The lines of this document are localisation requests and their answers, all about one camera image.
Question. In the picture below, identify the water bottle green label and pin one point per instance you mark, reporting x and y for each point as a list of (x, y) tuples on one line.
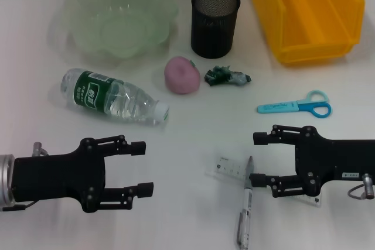
[(90, 89)]

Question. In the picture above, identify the blue scissors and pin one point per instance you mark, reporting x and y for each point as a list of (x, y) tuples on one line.
[(278, 107)]

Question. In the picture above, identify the pink peach toy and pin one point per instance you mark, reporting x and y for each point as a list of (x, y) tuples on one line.
[(181, 75)]

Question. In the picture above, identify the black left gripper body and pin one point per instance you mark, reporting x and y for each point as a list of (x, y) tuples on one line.
[(58, 176)]

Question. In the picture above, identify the black mesh pen holder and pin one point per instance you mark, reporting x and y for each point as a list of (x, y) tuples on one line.
[(214, 33)]

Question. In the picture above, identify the green translucent fruit plate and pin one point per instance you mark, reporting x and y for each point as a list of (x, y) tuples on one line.
[(117, 27)]

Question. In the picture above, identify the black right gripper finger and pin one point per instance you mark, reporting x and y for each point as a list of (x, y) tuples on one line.
[(260, 138), (257, 180)]

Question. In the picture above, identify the silver white pen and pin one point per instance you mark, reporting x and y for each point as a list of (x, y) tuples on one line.
[(247, 203)]

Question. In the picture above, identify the yellow plastic bin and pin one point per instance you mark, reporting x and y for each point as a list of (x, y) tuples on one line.
[(307, 13)]

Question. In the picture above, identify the green plastic wrapper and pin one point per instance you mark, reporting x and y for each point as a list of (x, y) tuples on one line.
[(228, 76)]

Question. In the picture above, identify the transparent plastic ruler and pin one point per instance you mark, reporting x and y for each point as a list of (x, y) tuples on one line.
[(228, 168)]

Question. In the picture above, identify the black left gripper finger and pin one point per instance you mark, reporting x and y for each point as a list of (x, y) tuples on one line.
[(136, 148), (143, 190)]

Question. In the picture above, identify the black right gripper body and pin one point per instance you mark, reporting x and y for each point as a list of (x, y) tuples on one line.
[(337, 159)]

